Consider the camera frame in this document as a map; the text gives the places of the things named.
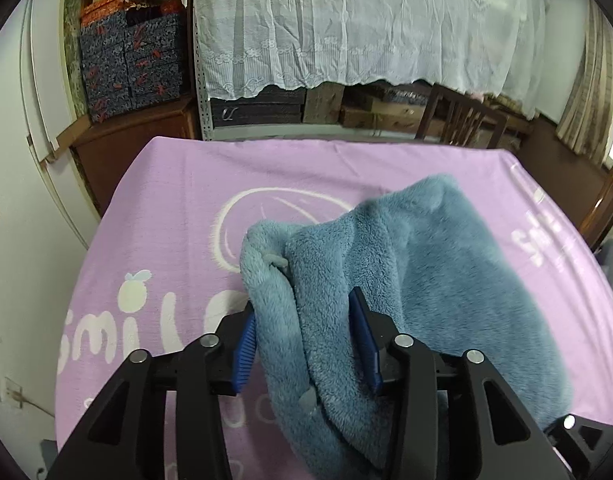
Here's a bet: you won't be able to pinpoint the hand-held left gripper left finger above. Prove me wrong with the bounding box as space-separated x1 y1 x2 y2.
45 302 257 480

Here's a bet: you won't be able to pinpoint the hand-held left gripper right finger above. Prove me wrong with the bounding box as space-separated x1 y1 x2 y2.
349 287 575 480

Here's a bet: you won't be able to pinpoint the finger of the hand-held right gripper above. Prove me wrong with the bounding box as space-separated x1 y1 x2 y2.
544 412 613 480

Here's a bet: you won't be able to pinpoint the blue fluffy jacket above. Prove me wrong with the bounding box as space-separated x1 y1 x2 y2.
239 174 573 480

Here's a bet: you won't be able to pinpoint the purple printed blanket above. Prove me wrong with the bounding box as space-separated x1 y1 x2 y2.
54 135 613 480

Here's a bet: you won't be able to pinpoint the brown wooden cabinet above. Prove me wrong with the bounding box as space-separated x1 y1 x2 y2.
69 95 202 216

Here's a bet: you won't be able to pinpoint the stack of wooden boxes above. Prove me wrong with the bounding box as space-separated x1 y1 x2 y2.
304 82 427 136

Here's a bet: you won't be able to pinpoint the brown wooden furniture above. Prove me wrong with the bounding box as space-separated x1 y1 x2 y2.
517 117 613 253

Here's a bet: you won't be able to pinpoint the stack of dark flat boxes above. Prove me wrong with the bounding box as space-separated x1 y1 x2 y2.
210 85 307 127

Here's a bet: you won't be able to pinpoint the dark wooden chair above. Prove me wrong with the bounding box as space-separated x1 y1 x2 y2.
415 84 510 150

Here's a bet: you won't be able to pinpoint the stack of patterned storage boxes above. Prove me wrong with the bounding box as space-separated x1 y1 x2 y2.
79 0 184 123

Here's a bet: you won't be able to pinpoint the white lace curtain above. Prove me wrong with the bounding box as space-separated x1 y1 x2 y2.
191 0 547 121

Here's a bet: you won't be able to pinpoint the leaning white boards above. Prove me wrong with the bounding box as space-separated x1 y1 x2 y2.
19 0 94 166

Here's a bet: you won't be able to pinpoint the beige striped curtain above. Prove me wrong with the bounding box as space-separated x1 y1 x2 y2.
557 0 613 166

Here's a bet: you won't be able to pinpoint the green patterned panel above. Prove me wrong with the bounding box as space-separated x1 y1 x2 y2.
64 0 90 116

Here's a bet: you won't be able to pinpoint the white cable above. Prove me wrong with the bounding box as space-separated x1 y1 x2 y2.
16 392 54 418

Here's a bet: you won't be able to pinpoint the white wall socket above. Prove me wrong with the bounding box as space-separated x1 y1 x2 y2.
0 376 23 403

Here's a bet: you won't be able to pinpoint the grey metal shelf post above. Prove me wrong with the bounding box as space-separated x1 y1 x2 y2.
193 5 214 142

